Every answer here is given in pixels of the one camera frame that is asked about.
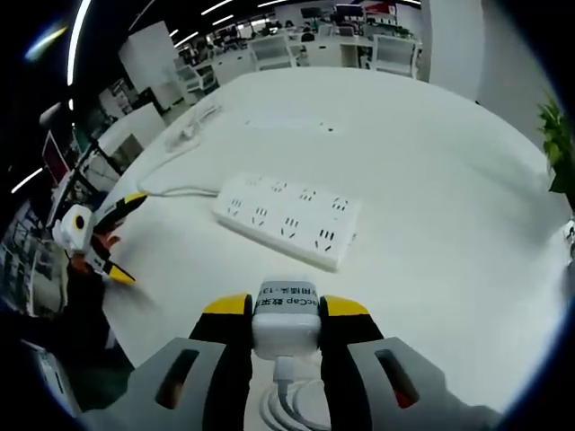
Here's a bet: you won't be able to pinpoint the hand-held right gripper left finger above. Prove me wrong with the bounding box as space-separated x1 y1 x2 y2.
83 292 255 431

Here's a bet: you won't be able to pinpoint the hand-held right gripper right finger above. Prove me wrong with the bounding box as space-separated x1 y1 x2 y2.
319 294 504 431

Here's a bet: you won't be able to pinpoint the white charger cable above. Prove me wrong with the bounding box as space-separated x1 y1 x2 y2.
258 356 333 431

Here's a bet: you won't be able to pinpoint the white charger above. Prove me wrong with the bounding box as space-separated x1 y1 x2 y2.
250 276 323 360

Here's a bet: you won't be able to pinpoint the white power strip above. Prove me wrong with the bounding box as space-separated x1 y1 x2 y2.
211 172 362 274

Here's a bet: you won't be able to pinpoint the curved ceiling light strip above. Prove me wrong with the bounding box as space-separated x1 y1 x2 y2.
66 0 93 86

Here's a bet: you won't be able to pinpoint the person's left hand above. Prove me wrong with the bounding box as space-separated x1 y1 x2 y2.
95 233 123 259

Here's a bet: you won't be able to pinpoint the red display screen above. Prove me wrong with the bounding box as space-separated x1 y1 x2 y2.
41 132 73 185

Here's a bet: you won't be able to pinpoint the white mesh office chair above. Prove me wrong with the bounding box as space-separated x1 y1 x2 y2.
372 34 421 80
249 35 293 71
177 62 219 93

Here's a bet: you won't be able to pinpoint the green potted plant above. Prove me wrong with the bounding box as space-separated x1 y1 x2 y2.
536 92 575 194

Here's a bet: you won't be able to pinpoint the white power strip cable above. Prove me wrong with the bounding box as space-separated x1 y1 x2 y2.
136 101 225 198

